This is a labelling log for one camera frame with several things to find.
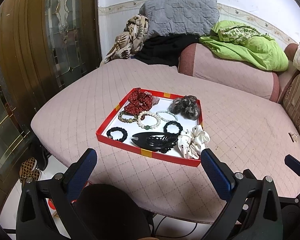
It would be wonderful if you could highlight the white pearl bracelet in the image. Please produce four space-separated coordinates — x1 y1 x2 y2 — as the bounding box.
136 110 161 131

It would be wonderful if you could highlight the wooden glass door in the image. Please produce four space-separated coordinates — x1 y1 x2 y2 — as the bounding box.
0 0 101 213

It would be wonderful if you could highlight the black thin hair tie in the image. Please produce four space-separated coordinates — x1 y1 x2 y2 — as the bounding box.
106 126 129 143

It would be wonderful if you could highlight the red dotted scrunchie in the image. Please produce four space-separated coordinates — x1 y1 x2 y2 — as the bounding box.
124 88 153 115

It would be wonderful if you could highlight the gold black beaded bracelet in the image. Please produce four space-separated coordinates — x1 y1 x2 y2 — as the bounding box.
117 110 139 124

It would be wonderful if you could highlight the black hair comb clip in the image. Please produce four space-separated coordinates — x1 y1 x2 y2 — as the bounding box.
131 132 178 153

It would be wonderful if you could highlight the red shallow box tray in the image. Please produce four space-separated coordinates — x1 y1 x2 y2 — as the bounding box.
96 89 203 167

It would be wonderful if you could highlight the red white plaid scrunchie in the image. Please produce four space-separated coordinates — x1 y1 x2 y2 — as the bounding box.
145 91 160 105

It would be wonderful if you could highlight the black ruffled hair tie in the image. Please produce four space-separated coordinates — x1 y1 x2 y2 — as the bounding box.
162 120 184 136

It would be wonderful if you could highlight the leopard pattern slipper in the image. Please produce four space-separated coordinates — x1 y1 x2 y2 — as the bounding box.
19 157 42 183

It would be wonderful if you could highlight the grey furry scrunchie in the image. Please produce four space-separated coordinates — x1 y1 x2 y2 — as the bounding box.
168 95 200 120

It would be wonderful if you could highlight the leaf patterned cloth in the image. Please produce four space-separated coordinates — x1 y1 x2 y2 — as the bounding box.
100 15 148 66

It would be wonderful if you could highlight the pink quilted mattress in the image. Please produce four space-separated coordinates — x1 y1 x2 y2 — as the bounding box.
30 58 300 224

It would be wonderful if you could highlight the black cloth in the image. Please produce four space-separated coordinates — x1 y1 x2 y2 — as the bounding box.
133 34 199 67

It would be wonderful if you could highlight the lime green blanket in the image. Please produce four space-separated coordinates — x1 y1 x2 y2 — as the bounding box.
199 20 288 72

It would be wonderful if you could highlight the white dotted scrunchie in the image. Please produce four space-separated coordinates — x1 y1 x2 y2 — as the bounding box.
177 125 210 160

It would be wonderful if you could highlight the pale blue bead bracelet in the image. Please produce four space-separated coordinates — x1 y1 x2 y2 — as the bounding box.
155 110 179 123

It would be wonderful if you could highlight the grey quilted pillow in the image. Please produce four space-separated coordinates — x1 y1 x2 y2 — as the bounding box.
139 0 219 38

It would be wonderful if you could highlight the small gold hair clip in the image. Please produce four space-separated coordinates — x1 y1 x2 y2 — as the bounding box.
288 132 299 142

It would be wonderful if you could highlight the black floor cable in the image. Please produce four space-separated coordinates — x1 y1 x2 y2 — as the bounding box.
153 216 199 239

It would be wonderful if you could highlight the pink quilted bolster pillow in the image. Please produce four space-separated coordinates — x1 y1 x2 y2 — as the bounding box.
178 43 280 102

